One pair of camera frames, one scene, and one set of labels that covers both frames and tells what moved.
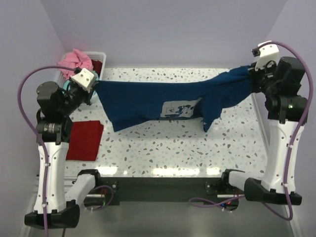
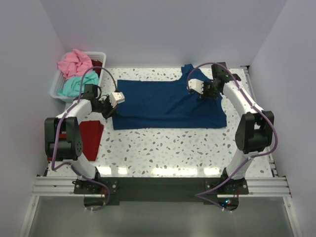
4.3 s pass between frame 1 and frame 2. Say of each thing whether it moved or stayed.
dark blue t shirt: moved
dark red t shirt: stayed
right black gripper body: moved
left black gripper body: moved
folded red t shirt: stayed
